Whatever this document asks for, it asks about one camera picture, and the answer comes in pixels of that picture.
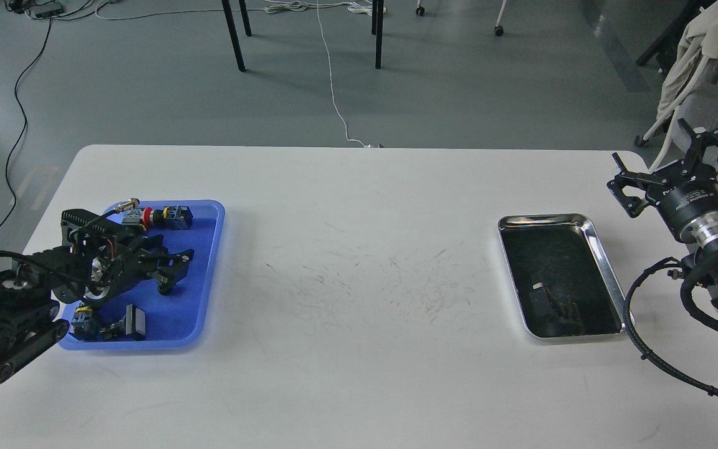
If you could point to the black table leg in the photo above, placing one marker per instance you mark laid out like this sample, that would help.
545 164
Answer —
377 19
232 29

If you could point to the beige cloth on chair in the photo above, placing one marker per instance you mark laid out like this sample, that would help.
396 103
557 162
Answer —
696 51

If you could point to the blue plastic tray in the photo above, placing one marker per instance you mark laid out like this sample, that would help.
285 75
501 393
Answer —
175 320

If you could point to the black table leg right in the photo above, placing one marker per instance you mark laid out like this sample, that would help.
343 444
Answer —
377 19

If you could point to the red push button switch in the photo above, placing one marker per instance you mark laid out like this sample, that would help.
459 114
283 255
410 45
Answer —
177 217

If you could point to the yellow push button switch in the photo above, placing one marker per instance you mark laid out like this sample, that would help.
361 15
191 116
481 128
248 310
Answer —
87 324

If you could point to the silver metal tray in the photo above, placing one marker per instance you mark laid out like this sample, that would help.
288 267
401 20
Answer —
565 287

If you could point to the small black gear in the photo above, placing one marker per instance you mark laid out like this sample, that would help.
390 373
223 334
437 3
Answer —
164 290

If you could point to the black switch block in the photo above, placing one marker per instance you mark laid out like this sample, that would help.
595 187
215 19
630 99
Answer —
131 326

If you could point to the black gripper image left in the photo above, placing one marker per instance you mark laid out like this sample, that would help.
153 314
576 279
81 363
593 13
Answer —
109 258

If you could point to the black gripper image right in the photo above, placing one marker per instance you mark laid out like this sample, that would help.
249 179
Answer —
695 202

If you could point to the black table leg left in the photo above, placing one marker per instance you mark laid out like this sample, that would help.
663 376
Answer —
232 29

